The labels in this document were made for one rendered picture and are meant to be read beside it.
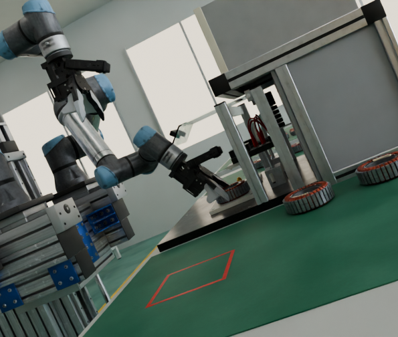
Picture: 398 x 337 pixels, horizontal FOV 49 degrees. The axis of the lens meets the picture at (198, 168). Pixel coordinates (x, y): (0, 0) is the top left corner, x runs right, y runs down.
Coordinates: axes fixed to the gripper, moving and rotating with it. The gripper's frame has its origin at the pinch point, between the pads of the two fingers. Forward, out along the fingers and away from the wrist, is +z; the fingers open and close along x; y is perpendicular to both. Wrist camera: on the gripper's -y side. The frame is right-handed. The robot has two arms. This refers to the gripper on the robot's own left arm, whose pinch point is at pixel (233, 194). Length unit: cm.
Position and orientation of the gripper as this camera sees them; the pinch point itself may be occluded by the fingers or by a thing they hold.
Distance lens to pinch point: 136.4
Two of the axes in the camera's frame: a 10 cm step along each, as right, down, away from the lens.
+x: -1.8, 1.4, -9.7
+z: 8.0, 5.9, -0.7
